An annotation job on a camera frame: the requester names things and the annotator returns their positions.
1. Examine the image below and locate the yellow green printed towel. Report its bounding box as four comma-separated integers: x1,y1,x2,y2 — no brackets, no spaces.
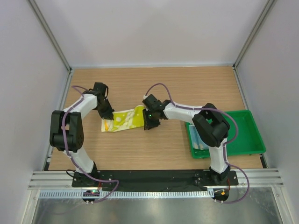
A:
101,105,145,133

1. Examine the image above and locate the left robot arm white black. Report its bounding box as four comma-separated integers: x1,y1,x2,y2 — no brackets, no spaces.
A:
50,82,114,187

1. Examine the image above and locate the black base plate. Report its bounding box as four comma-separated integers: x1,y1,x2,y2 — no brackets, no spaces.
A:
71,169,239,192

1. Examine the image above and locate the right aluminium frame post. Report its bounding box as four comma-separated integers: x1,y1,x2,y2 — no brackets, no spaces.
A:
233,0,277,70

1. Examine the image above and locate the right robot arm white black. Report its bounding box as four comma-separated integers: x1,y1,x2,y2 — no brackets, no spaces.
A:
142,94,230,185

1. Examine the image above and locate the green plastic tray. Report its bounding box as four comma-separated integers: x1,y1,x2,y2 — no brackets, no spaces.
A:
185,110,266,159

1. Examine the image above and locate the aluminium frame post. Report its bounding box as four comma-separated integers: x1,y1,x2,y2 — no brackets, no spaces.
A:
233,0,277,70
27,0,72,73

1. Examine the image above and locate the blue polka dot towel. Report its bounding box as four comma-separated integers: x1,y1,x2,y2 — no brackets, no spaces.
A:
188,125,208,151

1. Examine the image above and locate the perforated metal cable rail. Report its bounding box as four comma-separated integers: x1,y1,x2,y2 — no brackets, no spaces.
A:
39,189,214,200

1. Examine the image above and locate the left aluminium frame post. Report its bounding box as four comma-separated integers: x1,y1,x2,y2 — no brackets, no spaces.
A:
27,0,72,73

